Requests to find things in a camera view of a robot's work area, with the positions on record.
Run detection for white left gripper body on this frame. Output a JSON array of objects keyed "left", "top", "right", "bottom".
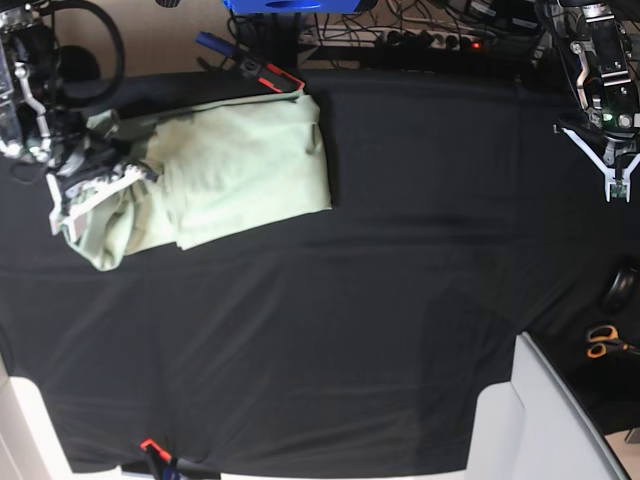
[{"left": 554, "top": 118, "right": 639, "bottom": 203}]

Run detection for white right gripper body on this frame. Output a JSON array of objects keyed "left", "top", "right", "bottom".
[{"left": 45, "top": 144, "right": 155, "bottom": 240}]

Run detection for light green T-shirt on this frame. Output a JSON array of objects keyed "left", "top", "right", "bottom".
[{"left": 62, "top": 91, "right": 332, "bottom": 271}]

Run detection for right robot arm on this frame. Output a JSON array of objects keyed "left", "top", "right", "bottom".
[{"left": 1, "top": 1, "right": 157, "bottom": 242}]

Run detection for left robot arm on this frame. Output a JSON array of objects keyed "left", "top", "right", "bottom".
[{"left": 534, "top": 1, "right": 639, "bottom": 202}]

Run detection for black round tape roll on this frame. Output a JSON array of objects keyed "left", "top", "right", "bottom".
[{"left": 601, "top": 267, "right": 639, "bottom": 314}]

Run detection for white table block left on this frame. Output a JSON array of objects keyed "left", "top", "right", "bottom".
[{"left": 1, "top": 361, "right": 73, "bottom": 480}]

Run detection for red clamp bottom edge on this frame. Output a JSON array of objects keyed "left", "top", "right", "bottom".
[{"left": 139, "top": 438, "right": 172, "bottom": 463}]

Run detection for red black clamp top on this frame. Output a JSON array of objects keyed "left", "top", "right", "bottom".
[{"left": 239, "top": 58, "right": 305, "bottom": 93}]

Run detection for blue plastic box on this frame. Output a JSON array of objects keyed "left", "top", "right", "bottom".
[{"left": 223, "top": 0, "right": 361, "bottom": 14}]

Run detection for white power strip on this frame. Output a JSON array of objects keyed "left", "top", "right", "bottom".
[{"left": 298, "top": 25, "right": 493, "bottom": 52}]

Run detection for black table cloth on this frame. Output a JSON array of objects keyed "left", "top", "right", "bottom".
[{"left": 1, "top": 70, "right": 639, "bottom": 478}]

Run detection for orange handled scissors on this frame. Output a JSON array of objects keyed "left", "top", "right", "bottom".
[{"left": 586, "top": 324, "right": 639, "bottom": 359}]

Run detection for blue handle tool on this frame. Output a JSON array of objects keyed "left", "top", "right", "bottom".
[{"left": 195, "top": 32, "right": 236, "bottom": 58}]

